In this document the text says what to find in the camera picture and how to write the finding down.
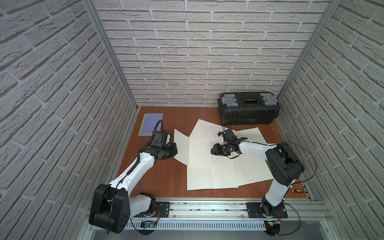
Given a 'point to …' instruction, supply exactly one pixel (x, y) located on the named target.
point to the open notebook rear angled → (205, 129)
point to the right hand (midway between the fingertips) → (215, 152)
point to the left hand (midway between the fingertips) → (179, 147)
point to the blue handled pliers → (139, 184)
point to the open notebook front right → (251, 168)
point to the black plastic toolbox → (248, 108)
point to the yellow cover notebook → (194, 151)
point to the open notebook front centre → (221, 174)
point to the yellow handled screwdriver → (298, 190)
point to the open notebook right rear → (253, 134)
